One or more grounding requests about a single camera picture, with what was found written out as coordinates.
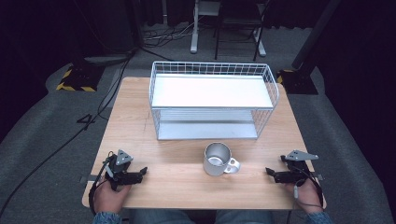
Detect bundle of floor cables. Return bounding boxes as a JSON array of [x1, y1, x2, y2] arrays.
[[142, 19, 200, 49]]

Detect black folding chair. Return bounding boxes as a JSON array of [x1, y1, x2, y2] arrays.
[[213, 0, 271, 62]]

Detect black stand base hazard tape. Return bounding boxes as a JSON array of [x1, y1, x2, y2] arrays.
[[55, 63, 106, 93], [276, 68, 319, 95]]

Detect person's left hand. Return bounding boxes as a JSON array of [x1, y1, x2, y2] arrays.
[[93, 178, 133, 215]]

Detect person's right hand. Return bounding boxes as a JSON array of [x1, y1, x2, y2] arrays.
[[284, 177, 325, 215]]

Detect thin grey cable with plug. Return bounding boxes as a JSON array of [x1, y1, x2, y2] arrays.
[[292, 178, 323, 210]]

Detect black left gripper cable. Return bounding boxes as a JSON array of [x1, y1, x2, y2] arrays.
[[88, 150, 117, 217]]

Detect silver metal cup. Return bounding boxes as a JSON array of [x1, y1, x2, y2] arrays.
[[203, 142, 242, 177]]

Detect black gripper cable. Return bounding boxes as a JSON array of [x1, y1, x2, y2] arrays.
[[88, 150, 117, 217], [292, 164, 325, 207]]

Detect long black floor cable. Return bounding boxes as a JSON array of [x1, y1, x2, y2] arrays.
[[0, 49, 136, 209]]

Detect black slanted pole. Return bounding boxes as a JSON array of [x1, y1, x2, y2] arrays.
[[290, 0, 342, 71]]

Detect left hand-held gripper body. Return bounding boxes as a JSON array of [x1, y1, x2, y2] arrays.
[[104, 148, 144, 191]]

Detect white metal stand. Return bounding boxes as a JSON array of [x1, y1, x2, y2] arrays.
[[190, 0, 267, 58]]

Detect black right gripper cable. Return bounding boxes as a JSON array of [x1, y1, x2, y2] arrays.
[[292, 164, 325, 207]]

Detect white wire shelf rack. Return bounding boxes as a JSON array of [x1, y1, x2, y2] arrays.
[[148, 61, 280, 141]]

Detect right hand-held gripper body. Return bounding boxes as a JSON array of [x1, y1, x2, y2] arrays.
[[274, 149, 319, 185]]

